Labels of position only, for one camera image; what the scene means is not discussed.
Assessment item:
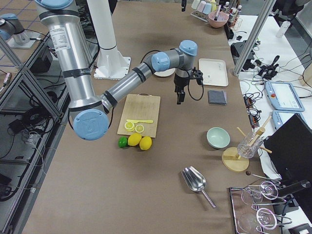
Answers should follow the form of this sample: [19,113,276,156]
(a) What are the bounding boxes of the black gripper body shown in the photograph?
[174,69,190,94]

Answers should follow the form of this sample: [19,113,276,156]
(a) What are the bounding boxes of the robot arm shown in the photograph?
[0,0,117,52]
[36,0,197,140]

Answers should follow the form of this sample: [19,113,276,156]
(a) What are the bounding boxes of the cream rabbit tray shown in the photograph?
[198,58,229,87]

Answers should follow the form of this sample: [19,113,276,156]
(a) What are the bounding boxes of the white cup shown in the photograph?
[191,0,200,10]

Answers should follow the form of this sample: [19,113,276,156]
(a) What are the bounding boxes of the pink cup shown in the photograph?
[196,0,206,13]

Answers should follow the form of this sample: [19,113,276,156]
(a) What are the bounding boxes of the blue cup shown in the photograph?
[202,2,212,15]

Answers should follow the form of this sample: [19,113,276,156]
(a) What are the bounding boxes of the white cup rack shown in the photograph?
[191,11,208,22]

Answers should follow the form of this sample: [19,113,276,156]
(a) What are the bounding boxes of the yellow cup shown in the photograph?
[210,0,217,12]

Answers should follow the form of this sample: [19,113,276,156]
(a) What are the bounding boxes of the metal black-tipped muddler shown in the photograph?
[214,5,221,21]

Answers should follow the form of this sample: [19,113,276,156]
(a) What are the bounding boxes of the grey folded cloth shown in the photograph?
[208,90,227,105]

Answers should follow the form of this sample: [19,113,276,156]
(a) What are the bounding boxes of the pink bowl with ice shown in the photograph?
[208,11,229,28]

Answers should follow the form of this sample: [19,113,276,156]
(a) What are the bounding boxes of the wooden cutting board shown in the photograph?
[117,94,160,138]

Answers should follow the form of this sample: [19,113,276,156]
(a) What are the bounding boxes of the yellow plastic knife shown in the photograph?
[126,119,154,123]

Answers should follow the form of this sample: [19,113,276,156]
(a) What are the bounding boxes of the lemon half slice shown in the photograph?
[124,121,135,132]
[135,124,145,133]

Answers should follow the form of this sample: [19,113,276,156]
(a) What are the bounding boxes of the mint green bowl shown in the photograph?
[206,127,230,149]

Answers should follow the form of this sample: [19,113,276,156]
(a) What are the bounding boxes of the yellow lemon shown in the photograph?
[127,133,142,146]
[139,136,152,151]

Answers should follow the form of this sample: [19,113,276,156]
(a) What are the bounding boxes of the green lime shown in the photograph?
[118,136,128,148]

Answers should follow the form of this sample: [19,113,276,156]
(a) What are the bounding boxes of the wooden cup tree stand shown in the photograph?
[222,116,272,172]

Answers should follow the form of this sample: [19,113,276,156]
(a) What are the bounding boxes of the clear glass cup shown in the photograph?
[237,133,263,158]

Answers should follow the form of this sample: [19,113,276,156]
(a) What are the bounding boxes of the metal scoop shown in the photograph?
[181,166,216,208]

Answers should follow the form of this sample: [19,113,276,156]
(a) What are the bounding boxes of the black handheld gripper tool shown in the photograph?
[258,55,280,80]

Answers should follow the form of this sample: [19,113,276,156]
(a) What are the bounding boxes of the teach pendant tablet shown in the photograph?
[272,110,305,130]
[265,81,305,112]

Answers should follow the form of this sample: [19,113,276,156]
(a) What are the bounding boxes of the white bottle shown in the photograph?
[275,21,291,38]

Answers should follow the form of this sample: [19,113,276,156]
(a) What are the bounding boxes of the black monitor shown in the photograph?
[262,113,312,193]

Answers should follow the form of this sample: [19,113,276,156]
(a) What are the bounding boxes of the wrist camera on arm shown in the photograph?
[191,67,203,85]

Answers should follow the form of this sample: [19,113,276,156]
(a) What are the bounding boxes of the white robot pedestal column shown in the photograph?
[87,0,131,80]

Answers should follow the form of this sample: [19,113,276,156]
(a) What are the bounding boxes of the aluminium frame post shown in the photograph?
[233,0,276,77]

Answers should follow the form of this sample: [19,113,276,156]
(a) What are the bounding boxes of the black wire glass rack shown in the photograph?
[228,180,293,234]

